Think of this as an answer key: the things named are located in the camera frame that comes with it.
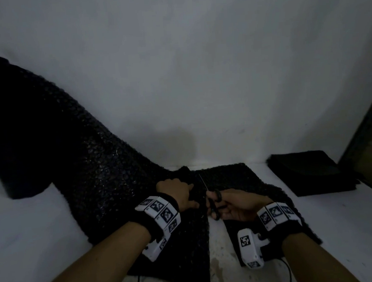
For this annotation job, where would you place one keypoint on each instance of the white marker wrist tracker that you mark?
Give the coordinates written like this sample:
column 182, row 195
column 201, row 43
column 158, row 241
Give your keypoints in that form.
column 161, row 216
column 270, row 227

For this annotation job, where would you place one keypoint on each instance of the stack of black cut sheets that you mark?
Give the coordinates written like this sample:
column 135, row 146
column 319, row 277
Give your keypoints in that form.
column 310, row 173

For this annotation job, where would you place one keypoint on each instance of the white marker left wrist tracker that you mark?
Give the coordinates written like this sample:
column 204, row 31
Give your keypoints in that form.
column 161, row 216

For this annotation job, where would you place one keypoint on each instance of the person's left hand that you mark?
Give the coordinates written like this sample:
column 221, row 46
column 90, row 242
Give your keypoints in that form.
column 172, row 191

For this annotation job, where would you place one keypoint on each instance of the person's right thumb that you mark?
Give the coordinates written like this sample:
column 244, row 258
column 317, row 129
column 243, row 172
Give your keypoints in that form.
column 229, row 194

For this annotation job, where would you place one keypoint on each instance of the black bubble wrap sheet roll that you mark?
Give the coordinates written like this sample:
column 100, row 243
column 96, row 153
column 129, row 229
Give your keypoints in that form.
column 78, row 160

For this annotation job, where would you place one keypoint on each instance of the person's right forearm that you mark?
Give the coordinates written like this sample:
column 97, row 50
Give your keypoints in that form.
column 314, row 261

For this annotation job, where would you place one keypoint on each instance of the person's left forearm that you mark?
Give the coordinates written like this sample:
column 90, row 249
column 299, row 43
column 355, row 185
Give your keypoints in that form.
column 96, row 268

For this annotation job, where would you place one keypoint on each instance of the white marker right wrist tracker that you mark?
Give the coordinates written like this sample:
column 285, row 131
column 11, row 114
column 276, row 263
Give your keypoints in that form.
column 270, row 227

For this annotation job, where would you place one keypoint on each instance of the person's left thumb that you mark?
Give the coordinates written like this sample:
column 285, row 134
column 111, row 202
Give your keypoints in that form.
column 192, row 205

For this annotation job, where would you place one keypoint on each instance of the person's right hand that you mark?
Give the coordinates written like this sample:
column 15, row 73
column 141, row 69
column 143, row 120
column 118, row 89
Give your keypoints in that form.
column 247, row 205

